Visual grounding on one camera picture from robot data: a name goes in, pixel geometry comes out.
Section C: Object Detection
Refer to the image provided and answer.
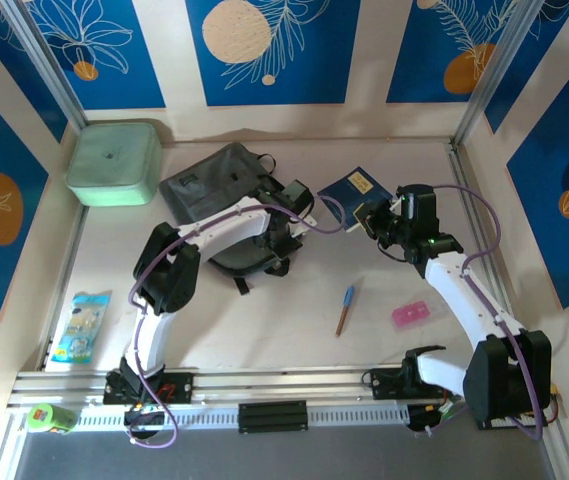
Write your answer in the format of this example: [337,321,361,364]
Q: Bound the dark blue notebook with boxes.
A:
[316,166,395,234]

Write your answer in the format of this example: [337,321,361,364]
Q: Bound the grey fabric backpack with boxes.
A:
[157,142,310,296]

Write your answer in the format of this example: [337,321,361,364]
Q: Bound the blue and brown pen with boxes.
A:
[334,284,357,338]

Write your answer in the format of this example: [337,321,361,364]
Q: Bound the pink plastic eraser case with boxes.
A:
[391,301,444,332]

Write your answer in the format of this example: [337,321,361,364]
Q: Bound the blue poster beige circle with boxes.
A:
[185,0,363,107]

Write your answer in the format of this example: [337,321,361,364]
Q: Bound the blue poster orange circle fern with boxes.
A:
[386,0,518,105]

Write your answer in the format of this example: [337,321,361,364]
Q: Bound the black ribbed block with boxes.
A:
[237,399,310,435]

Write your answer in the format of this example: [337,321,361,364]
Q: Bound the mint green zipped case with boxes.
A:
[65,119,164,208]

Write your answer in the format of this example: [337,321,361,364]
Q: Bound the black power distribution board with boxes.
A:
[477,409,551,432]

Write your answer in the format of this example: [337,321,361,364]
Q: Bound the light blue snack packet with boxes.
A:
[49,290,114,365]

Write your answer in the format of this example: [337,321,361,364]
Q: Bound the grey metal plate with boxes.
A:
[11,429,563,480]

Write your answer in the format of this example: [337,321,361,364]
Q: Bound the blue poster white flower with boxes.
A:
[28,0,167,111]

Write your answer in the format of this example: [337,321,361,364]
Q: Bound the green can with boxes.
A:
[27,403,79,435]

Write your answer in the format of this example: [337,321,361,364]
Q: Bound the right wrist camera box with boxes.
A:
[396,183,438,235]

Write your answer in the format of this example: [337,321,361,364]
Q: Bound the aluminium table edge rail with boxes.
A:
[38,202,90,371]
[446,142,530,361]

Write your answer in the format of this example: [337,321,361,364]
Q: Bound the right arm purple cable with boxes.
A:
[411,183,545,441]

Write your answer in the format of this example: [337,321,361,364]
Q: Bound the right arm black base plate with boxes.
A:
[363,367,463,401]

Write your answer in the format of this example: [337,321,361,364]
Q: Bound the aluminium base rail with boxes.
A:
[6,366,561,407]

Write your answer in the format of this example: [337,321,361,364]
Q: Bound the white slotted cable duct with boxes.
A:
[76,402,411,432]

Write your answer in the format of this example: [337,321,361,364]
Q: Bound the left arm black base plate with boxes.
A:
[102,368,196,405]

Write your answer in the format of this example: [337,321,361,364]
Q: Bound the aluminium frame post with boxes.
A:
[1,0,89,130]
[452,0,550,147]

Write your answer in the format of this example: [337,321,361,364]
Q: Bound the yellow connector with red wire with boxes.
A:
[547,382,564,424]

